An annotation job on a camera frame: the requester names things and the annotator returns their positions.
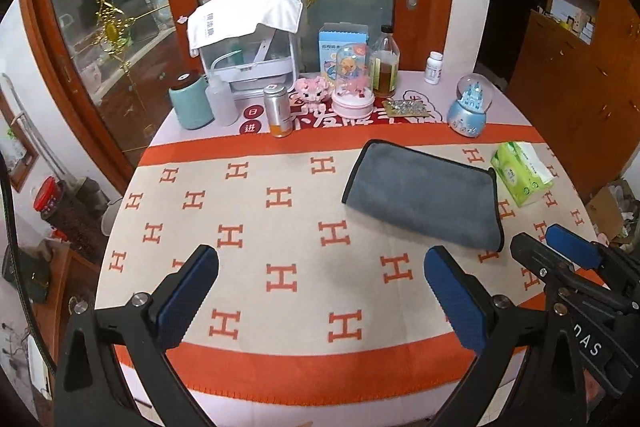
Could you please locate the blue castle snow globe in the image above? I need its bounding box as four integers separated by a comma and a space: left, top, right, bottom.
446, 74, 495, 138

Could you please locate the small wooden side cabinet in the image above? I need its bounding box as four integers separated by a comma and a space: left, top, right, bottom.
10, 241, 107, 358

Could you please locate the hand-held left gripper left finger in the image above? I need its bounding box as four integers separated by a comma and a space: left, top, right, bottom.
52, 244, 221, 427

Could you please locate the grey towel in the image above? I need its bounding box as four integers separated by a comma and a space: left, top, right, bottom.
342, 139, 505, 254

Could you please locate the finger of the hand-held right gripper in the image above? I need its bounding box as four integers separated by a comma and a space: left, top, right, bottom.
509, 232, 635, 314
545, 223, 640, 295

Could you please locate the pink and red tablecloth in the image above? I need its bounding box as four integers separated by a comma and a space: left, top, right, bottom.
112, 69, 548, 427

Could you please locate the blue carton box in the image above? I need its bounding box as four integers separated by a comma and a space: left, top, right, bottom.
318, 23, 369, 88

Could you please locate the glass bottle with brown liquid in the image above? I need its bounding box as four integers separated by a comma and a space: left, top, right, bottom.
371, 25, 401, 98

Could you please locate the red lid plastic jar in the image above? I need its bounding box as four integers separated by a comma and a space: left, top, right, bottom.
32, 176, 108, 265

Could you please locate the wooden shelf cabinet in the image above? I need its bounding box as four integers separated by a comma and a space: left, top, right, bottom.
507, 0, 640, 202

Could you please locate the clear plastic storage box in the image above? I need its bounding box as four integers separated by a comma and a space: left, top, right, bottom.
200, 23, 301, 96

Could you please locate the white cloth cover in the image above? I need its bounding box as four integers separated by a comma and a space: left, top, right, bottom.
187, 0, 306, 58

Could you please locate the cardboard box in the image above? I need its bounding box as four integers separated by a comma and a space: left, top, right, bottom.
585, 179, 640, 249

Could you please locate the pink block pig toy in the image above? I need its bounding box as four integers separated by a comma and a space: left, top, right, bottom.
292, 77, 335, 104

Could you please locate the golden studded board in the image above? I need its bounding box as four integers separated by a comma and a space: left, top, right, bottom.
382, 97, 431, 120

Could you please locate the silver and orange can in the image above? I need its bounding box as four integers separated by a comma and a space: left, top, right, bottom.
263, 84, 292, 138

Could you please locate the pink bear snow globe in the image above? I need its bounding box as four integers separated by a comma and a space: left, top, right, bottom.
332, 44, 375, 118

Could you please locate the green tissue pack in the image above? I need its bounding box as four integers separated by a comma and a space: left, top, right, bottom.
490, 141, 558, 208

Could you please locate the orange and cream printed blanket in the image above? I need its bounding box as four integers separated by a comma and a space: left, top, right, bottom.
95, 138, 601, 400

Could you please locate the white squeeze bottle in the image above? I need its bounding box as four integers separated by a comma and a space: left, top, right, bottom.
204, 51, 244, 128

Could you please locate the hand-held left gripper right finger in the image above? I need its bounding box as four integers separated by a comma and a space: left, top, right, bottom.
423, 245, 588, 427

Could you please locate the teal cylinder canister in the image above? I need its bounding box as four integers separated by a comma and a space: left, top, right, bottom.
168, 71, 212, 130

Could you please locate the white pill bottle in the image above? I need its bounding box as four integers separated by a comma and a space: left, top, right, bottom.
424, 51, 445, 86

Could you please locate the dark bag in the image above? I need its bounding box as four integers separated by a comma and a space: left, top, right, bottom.
2, 246, 52, 304

